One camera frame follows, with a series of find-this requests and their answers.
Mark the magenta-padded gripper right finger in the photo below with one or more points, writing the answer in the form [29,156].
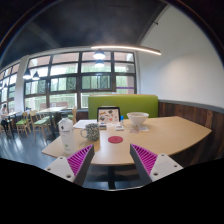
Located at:
[163,165]

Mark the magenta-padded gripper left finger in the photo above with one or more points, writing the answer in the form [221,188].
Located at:
[63,166]

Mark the clear black-capped water bottle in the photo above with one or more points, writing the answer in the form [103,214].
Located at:
[66,133]

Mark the white paper napkin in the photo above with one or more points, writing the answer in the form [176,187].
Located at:
[140,128]

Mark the speckled ceramic mug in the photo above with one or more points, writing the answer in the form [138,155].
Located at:
[92,132]

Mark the white paper sheets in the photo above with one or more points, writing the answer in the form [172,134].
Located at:
[83,124]

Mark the green-seated wooden chairs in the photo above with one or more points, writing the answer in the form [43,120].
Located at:
[40,122]

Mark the white ceramic bowl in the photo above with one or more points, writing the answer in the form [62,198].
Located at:
[137,118]

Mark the flat round red coaster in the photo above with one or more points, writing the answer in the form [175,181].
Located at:
[115,139]

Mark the small dark box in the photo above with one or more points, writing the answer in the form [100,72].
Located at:
[102,126]

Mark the small white card box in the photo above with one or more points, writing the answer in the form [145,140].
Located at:
[119,127]

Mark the square wooden dining table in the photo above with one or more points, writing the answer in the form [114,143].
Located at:
[50,109]

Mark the small blue-capped bottle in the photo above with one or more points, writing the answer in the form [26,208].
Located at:
[122,120]

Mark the sticker-covered black tablet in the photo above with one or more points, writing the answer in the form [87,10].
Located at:
[108,115]

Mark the green upholstered bench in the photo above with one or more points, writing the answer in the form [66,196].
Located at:
[133,103]

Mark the person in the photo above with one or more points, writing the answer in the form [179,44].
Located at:
[4,115]

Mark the black pendant lamp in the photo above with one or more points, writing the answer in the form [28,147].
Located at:
[36,76]
[99,55]
[27,75]
[99,63]

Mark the long curved ceiling light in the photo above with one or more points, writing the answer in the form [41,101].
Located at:
[133,48]

